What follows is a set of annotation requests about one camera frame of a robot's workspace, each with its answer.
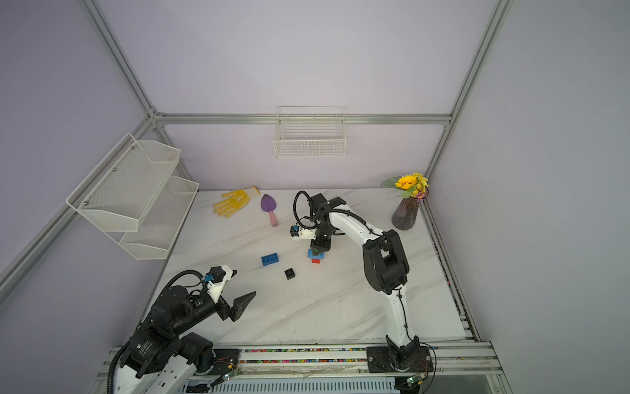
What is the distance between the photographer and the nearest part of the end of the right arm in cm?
72

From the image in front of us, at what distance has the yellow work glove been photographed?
1.13 meters

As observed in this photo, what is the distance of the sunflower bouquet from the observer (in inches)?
35.4

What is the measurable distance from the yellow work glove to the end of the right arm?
1.59 feet

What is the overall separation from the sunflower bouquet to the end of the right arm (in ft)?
1.01

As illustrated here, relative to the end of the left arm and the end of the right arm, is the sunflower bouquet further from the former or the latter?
the end of the left arm

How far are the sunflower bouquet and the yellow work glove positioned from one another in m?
0.68
